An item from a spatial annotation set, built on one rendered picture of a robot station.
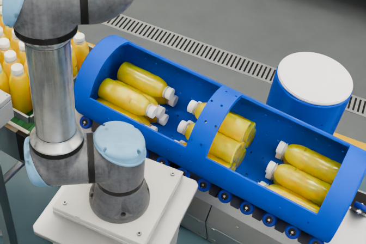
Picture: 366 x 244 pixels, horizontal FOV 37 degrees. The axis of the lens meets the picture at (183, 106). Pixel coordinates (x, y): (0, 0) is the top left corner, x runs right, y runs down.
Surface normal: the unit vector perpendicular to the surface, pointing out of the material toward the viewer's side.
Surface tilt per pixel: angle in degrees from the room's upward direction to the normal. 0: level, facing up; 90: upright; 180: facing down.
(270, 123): 90
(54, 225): 0
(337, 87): 0
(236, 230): 70
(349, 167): 10
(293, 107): 90
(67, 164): 84
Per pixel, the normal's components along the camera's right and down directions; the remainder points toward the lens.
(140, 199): 0.80, 0.21
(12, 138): -0.50, 0.59
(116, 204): -0.04, 0.44
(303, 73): 0.11, -0.69
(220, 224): -0.43, 0.32
